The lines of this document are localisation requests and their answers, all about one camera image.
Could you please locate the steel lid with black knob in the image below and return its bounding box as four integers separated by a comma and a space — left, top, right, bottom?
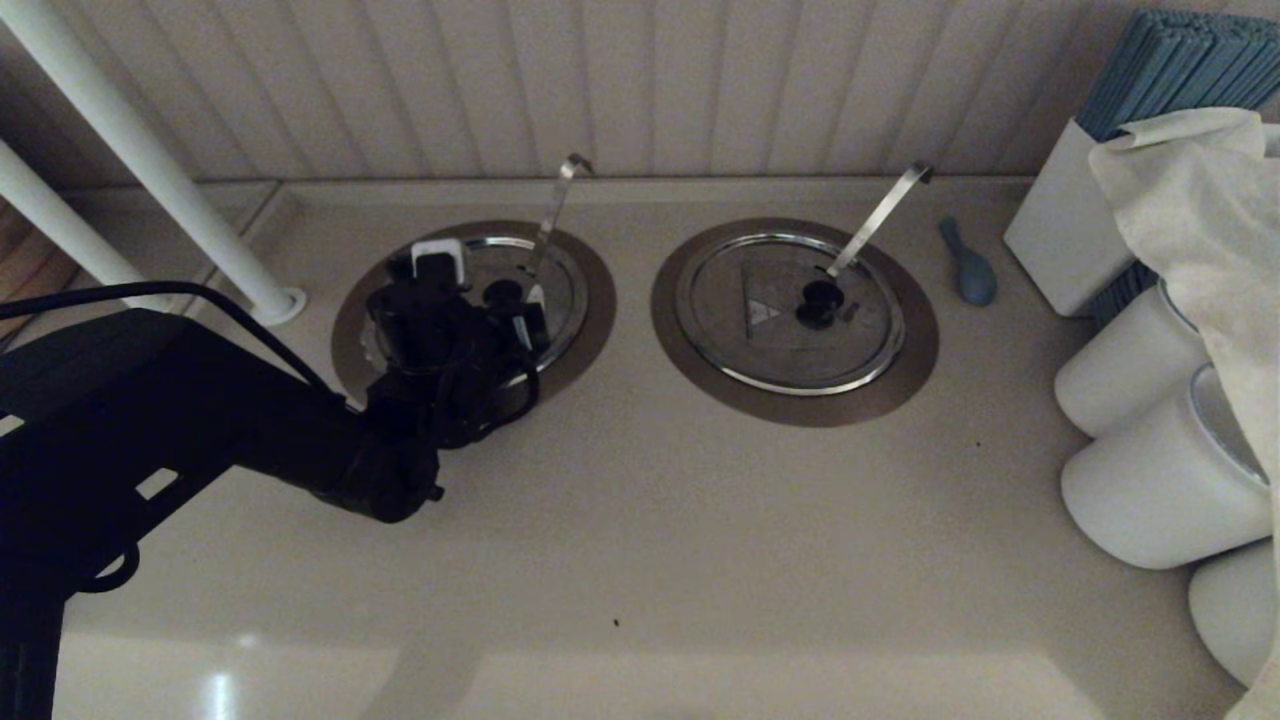
674, 231, 908, 397
372, 232, 592, 401

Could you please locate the blue stick bundle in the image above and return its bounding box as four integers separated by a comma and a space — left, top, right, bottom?
1088, 262, 1161, 329
1075, 8, 1280, 143

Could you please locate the steel ladle with hooked handle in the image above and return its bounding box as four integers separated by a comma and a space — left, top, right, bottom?
524, 152, 594, 283
826, 162, 935, 279

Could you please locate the white metal pole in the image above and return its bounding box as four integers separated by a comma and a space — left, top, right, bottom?
0, 138, 176, 313
0, 0, 308, 327

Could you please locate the blue plastic spoon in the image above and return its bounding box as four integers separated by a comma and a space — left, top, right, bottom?
937, 216, 998, 308

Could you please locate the white woven cloth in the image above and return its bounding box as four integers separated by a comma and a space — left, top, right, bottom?
1088, 106, 1280, 720

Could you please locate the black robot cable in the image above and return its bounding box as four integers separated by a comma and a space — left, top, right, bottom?
0, 280, 346, 401

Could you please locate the white rectangular holder box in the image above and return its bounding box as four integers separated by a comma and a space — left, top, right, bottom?
1003, 117, 1161, 319

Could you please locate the white cylindrical container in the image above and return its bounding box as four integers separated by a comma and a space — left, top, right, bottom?
1054, 280, 1213, 439
1060, 363, 1276, 571
1187, 538, 1280, 689

